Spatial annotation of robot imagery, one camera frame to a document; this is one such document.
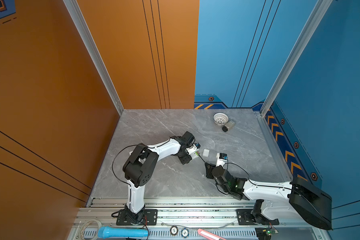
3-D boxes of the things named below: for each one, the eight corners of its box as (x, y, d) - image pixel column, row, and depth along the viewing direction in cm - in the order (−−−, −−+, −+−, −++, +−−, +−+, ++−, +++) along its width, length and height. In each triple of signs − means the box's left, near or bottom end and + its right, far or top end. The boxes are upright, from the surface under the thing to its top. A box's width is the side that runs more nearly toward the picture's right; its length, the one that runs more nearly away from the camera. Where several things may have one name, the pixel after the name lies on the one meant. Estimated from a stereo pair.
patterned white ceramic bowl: (213, 126, 113) (214, 122, 109) (211, 116, 120) (212, 112, 116) (228, 126, 113) (230, 122, 109) (226, 116, 120) (227, 112, 116)
